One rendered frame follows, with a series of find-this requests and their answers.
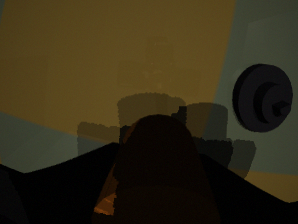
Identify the orange cylindrical knob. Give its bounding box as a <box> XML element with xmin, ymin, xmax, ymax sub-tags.
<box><xmin>90</xmin><ymin>115</ymin><xmax>221</xmax><ymax>224</ymax></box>

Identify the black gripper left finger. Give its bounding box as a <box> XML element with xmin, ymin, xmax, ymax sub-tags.
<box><xmin>0</xmin><ymin>143</ymin><xmax>120</xmax><ymax>224</ymax></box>

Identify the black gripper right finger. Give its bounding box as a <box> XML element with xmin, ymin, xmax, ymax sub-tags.
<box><xmin>200</xmin><ymin>153</ymin><xmax>298</xmax><ymax>224</ymax></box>

